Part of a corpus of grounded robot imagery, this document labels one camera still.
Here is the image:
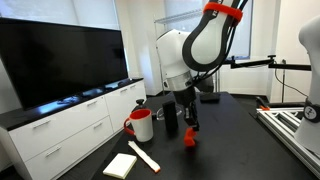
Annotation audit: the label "orange block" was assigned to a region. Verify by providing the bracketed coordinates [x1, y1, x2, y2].
[183, 127, 198, 148]

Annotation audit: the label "white sticky note pad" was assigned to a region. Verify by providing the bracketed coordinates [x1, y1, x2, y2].
[102, 152, 138, 180]

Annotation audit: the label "black stand with knob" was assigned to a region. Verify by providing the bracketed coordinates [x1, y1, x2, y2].
[132, 98, 158, 122]

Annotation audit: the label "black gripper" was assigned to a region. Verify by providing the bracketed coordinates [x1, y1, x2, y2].
[171, 87, 201, 132]

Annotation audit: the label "black flat device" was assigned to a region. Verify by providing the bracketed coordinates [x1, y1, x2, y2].
[198, 91, 221, 104]

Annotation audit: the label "white mug red inside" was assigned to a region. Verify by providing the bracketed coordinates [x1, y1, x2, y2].
[123, 108, 155, 144]

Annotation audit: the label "red strap on arm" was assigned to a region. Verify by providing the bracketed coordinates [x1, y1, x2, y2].
[202, 1, 244, 25]

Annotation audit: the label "white drawer cabinet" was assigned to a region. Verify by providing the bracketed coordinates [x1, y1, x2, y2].
[0, 77, 148, 180]

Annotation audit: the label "aluminium frame rail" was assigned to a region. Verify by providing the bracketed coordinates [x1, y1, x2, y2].
[255, 106, 320, 178]

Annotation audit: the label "black television screen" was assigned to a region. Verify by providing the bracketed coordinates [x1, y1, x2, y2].
[0, 17, 130, 111]

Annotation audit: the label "orange black clamp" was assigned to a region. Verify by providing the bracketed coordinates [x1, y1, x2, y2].
[255, 96, 271, 112]

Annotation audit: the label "black rectangular box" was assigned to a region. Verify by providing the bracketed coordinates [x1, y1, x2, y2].
[161, 100, 179, 132]

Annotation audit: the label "black hanging cable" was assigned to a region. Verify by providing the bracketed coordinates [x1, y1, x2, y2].
[274, 59, 310, 100]

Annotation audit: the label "white paper strip orange tip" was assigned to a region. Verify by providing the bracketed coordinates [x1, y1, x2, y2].
[127, 139, 162, 174]

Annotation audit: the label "clear safety glasses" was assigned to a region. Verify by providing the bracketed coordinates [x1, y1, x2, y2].
[155, 105, 185, 121]

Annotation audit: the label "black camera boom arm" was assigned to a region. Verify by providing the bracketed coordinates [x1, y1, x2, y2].
[229, 54, 313, 72]

